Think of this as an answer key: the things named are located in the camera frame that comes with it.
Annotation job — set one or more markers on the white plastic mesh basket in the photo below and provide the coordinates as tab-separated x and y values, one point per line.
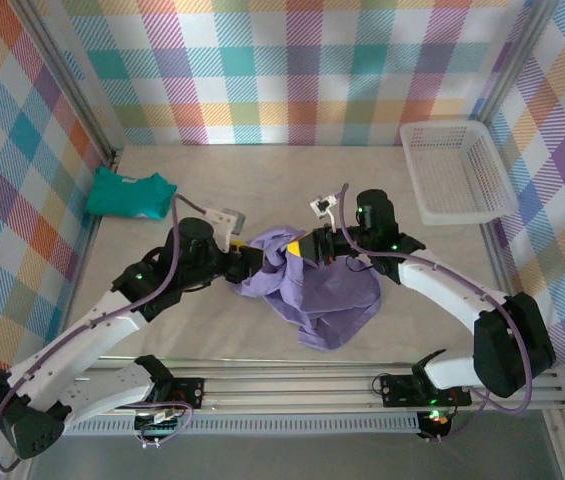
442	170

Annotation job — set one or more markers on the aluminium corner post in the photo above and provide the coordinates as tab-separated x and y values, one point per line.
514	60
67	75

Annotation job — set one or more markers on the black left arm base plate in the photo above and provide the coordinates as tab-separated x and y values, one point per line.
189	392

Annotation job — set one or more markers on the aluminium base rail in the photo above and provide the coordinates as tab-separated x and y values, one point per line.
287	387

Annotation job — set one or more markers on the folded teal t-shirt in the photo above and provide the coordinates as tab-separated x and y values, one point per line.
127	197

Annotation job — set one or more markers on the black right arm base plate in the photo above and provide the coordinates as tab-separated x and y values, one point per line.
397	390

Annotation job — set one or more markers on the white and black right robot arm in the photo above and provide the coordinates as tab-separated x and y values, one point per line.
442	290

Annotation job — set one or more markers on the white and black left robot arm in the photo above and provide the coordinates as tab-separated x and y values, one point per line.
77	340

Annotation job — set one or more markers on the purple t-shirt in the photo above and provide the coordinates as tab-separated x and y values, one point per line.
327	295

